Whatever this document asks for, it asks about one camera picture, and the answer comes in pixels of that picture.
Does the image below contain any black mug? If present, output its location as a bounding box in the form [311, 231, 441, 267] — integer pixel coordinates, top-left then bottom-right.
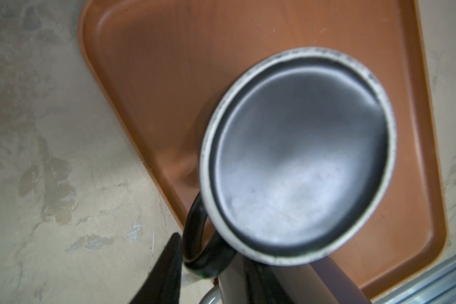
[182, 48, 397, 278]

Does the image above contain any aluminium mounting rail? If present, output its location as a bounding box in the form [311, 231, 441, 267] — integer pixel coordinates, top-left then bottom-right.
[376, 255, 456, 303]

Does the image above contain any grey mug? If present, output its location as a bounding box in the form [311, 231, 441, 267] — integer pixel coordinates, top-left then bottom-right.
[200, 255, 338, 303]

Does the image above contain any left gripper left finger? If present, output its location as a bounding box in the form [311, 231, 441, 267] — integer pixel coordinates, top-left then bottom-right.
[130, 233, 183, 304]

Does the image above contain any brown plastic tray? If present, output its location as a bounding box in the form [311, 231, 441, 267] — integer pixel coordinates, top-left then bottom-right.
[78, 1, 447, 298]

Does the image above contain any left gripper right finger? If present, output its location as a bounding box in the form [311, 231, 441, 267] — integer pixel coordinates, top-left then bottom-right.
[244, 260, 293, 304]

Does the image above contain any purple mug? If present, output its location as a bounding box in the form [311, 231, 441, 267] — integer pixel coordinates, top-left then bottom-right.
[311, 257, 372, 304]

